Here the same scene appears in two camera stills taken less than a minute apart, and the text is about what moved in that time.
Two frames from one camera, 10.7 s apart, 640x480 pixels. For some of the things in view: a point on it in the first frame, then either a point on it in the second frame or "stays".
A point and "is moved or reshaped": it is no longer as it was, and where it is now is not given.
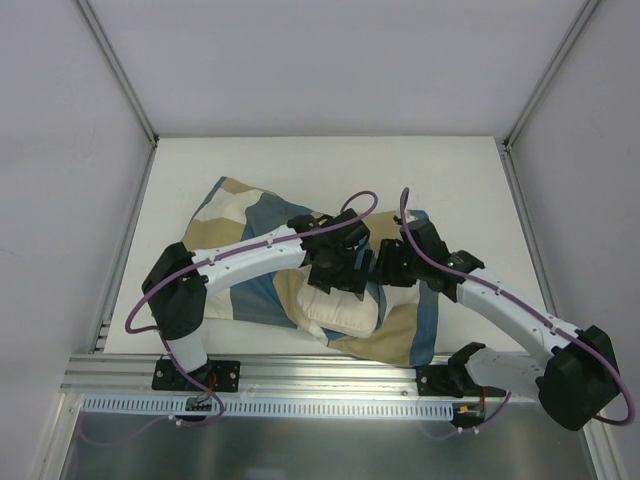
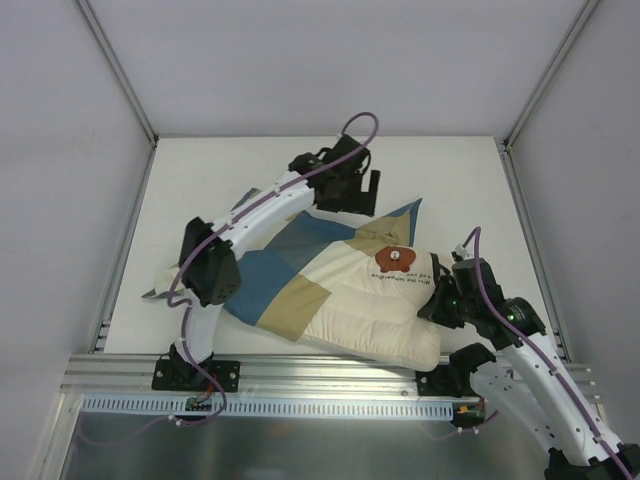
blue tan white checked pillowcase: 407,331 is moved or reshaped
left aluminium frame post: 119,72 stays
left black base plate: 215,375 stays
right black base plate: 439,380 stays
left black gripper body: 342,279 → 347,201
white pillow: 340,309 is moved or reshaped
